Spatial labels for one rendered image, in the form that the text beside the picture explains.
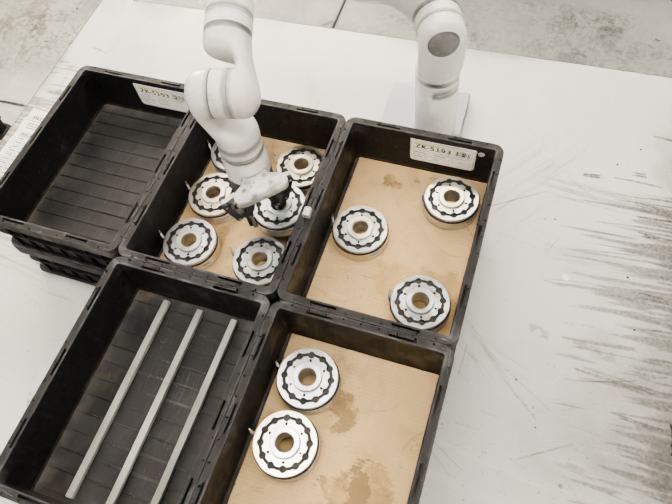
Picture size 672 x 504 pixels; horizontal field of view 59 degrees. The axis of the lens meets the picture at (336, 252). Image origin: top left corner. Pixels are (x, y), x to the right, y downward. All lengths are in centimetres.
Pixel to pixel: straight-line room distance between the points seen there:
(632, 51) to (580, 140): 136
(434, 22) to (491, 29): 164
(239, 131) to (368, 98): 65
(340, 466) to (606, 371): 53
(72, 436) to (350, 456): 46
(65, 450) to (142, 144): 64
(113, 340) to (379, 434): 50
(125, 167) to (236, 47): 54
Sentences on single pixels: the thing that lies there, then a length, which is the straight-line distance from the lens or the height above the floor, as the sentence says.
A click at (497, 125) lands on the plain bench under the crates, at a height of 70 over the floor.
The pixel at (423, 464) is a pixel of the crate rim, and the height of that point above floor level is 93.
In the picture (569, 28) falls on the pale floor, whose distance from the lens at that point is 284.
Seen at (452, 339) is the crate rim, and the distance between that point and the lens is 92.
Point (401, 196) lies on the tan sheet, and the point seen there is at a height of 83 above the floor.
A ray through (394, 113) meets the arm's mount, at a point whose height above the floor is 73.
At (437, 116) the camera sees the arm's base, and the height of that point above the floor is 81.
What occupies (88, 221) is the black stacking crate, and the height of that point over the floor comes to 83.
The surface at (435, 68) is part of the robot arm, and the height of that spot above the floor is 95.
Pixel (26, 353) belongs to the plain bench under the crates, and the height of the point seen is 70.
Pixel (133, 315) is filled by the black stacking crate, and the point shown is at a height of 83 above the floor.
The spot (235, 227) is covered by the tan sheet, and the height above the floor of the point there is 83.
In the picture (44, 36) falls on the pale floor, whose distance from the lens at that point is 322.
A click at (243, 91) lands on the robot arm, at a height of 121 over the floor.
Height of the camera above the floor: 179
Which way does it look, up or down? 60 degrees down
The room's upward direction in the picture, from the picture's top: 10 degrees counter-clockwise
